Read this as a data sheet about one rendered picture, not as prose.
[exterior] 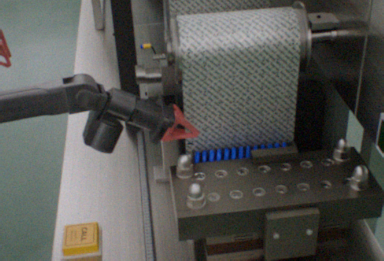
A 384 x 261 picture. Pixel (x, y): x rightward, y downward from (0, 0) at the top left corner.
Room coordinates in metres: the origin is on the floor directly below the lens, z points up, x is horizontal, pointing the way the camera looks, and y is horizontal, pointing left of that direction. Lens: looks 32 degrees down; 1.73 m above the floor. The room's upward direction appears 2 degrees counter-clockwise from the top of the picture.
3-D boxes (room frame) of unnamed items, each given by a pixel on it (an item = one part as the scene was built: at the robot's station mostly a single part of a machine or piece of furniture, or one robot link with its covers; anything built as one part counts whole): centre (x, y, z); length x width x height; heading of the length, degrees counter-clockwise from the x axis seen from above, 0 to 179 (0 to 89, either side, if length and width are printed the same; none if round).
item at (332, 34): (1.06, -0.25, 1.25); 0.07 x 0.04 x 0.04; 97
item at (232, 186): (0.87, -0.14, 1.00); 0.40 x 0.16 x 0.06; 97
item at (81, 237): (0.84, 0.25, 0.91); 0.07 x 0.07 x 0.02; 7
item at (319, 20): (1.06, -0.25, 1.28); 0.06 x 0.05 x 0.02; 97
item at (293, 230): (0.78, -0.17, 0.97); 0.10 x 0.03 x 0.11; 97
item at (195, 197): (0.80, 0.01, 1.05); 0.04 x 0.04 x 0.04
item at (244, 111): (0.98, -0.08, 1.11); 0.23 x 0.01 x 0.18; 97
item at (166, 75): (1.06, 0.09, 1.05); 0.06 x 0.05 x 0.31; 97
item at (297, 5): (1.06, -0.21, 1.25); 0.15 x 0.01 x 0.15; 7
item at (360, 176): (0.84, -0.31, 1.05); 0.04 x 0.04 x 0.04
